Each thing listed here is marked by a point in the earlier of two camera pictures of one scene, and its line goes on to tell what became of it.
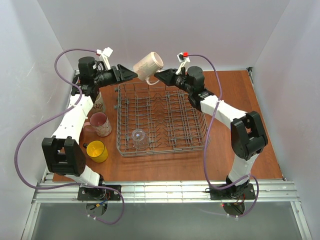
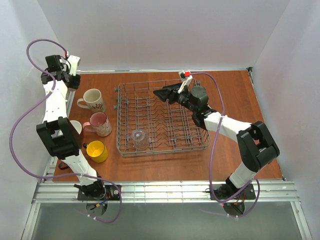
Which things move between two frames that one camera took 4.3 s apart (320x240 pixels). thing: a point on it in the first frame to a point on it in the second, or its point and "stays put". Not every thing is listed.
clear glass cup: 140,141 stays put
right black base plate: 225,194 stays put
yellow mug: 96,150 stays put
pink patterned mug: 99,123 stays put
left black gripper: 118,73 to 53,75
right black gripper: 172,77 to 171,92
